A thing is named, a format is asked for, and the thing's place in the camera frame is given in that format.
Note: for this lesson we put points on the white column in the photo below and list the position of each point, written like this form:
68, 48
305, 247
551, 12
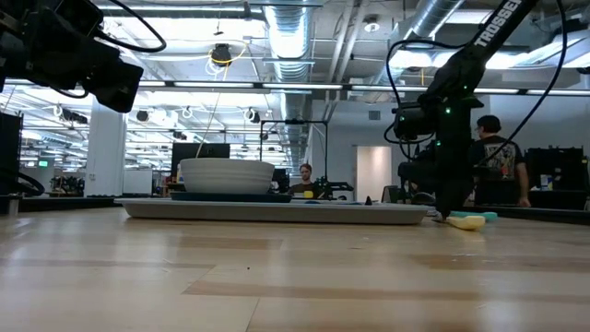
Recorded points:
107, 147

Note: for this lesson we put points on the white ribbed bowl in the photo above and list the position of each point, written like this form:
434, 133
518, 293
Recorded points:
226, 177

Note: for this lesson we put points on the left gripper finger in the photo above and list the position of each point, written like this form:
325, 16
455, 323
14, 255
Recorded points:
115, 87

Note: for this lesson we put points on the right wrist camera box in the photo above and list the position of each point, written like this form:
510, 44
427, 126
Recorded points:
412, 122

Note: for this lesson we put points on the dark green plate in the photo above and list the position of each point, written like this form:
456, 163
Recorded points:
230, 197

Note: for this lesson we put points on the silver ventilation duct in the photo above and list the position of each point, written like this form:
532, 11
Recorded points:
290, 27

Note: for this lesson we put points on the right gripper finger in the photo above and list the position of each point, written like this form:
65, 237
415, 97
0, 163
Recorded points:
460, 196
444, 200

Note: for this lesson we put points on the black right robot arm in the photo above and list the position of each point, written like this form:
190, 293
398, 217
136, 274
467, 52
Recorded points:
488, 37

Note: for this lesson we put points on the standing person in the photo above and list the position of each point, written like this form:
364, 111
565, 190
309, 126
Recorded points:
500, 157

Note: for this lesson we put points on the grey plastic tray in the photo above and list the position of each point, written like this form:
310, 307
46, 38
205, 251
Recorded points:
276, 214

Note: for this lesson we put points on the seated person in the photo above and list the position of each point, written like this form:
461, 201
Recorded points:
305, 177

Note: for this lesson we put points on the black monitor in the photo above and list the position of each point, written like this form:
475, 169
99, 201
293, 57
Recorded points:
203, 150

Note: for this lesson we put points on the black background rig frame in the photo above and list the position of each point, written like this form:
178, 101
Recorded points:
295, 122

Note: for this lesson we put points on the black cabinet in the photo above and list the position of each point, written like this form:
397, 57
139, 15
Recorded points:
10, 152

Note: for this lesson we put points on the LED light bar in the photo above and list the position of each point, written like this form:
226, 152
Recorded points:
299, 86

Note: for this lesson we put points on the black overhead camera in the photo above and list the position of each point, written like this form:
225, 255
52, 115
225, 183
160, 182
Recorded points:
221, 54

